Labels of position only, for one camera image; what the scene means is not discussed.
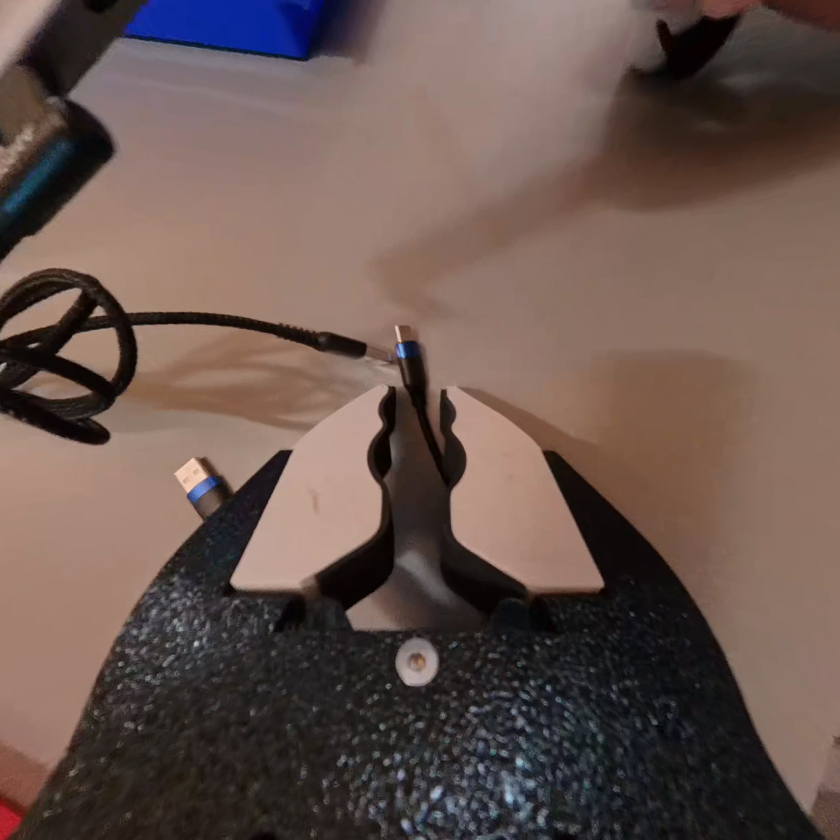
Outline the black braided cable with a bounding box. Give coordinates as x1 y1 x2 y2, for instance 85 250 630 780
0 268 395 447

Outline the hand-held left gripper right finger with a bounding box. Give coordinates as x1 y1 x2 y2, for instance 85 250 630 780
438 386 605 621

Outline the dark blurred object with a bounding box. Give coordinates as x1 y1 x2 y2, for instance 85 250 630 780
0 0 153 260

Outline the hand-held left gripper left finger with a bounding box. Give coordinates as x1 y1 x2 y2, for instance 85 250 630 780
230 385 398 611

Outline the person's right hand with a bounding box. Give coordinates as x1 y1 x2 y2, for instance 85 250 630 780
656 0 840 30

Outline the blue plastic bin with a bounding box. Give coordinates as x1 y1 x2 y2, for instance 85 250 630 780
123 0 329 61

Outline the black cable with blue-ringed plugs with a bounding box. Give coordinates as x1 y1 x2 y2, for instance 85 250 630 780
174 325 454 521

